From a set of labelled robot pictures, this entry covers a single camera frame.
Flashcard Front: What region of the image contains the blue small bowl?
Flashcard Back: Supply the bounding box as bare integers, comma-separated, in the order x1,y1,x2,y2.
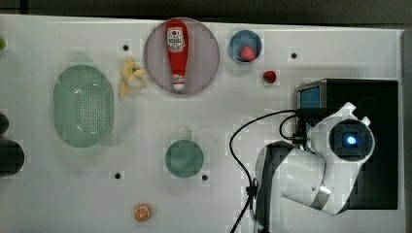
229,30,262,63

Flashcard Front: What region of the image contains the black toy oven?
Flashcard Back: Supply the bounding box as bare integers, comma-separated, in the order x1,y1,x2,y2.
295,79,398,210

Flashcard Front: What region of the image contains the green perforated strainer basket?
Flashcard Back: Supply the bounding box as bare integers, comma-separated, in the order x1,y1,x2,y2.
53,65,114,148

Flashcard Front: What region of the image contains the teal green cup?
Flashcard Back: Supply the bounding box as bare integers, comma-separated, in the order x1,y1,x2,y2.
165,130,204,179

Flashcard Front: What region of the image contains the black cylindrical object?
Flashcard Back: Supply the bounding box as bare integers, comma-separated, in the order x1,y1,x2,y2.
0,114,25,178

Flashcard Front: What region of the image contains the grey round plate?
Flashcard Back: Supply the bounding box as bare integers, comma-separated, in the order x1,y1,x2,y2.
144,17,220,95

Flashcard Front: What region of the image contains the red strawberry toy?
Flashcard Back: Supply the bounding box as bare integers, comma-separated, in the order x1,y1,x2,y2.
263,71,277,83

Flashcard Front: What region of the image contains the pink round fruit toy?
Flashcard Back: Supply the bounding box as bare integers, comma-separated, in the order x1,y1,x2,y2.
240,46,257,62

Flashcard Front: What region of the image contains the orange slice toy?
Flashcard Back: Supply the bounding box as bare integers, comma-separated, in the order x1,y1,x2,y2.
133,203,152,222

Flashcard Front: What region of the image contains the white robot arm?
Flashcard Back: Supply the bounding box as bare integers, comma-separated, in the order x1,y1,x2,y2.
251,102,375,233

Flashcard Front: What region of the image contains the red ketchup bottle toy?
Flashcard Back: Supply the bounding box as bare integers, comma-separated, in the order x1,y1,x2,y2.
164,19,189,91

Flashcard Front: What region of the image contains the yellow banana toy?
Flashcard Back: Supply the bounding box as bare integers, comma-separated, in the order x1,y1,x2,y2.
119,57,148,99

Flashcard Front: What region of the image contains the black cable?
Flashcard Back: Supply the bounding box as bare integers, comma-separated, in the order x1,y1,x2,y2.
228,109,307,233

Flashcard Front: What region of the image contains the green small object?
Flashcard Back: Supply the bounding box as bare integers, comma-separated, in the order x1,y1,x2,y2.
0,38,7,50

